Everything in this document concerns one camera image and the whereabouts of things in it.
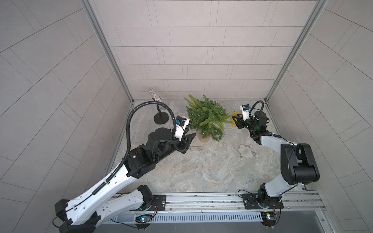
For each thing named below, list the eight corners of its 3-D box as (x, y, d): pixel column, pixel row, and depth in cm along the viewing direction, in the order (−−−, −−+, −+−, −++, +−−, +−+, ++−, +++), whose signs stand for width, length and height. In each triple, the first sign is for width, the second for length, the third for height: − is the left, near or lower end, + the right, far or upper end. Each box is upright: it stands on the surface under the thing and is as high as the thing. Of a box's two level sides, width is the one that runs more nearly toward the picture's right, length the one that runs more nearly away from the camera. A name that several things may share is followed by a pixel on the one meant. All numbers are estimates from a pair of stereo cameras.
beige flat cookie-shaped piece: (239, 157, 88) (241, 155, 86) (237, 147, 93) (238, 144, 90) (251, 158, 88) (253, 155, 86) (248, 147, 93) (250, 144, 91)
